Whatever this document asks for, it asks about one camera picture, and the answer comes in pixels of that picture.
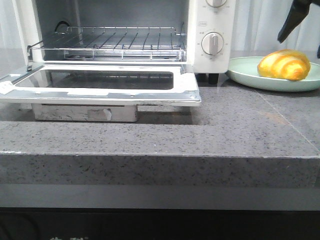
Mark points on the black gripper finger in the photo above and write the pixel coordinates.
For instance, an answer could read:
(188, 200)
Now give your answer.
(298, 11)

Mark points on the golden bread roll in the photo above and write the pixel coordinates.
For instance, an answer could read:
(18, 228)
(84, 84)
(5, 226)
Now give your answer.
(285, 64)

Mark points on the glass oven door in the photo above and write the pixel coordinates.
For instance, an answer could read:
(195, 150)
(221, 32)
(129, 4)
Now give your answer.
(103, 85)

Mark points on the white Toshiba toaster oven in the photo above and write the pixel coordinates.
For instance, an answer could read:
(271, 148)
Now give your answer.
(39, 18)

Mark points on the light green plate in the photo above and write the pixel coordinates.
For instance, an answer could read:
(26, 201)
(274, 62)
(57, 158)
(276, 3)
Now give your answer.
(244, 70)

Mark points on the upper grey temperature knob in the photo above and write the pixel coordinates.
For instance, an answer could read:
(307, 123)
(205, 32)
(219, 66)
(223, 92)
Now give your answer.
(216, 3)

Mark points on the lower grey timer knob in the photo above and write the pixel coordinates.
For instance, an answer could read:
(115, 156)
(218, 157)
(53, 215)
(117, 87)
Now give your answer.
(212, 43)

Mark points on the metal oven wire rack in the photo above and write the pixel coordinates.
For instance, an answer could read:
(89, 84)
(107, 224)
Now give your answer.
(112, 43)

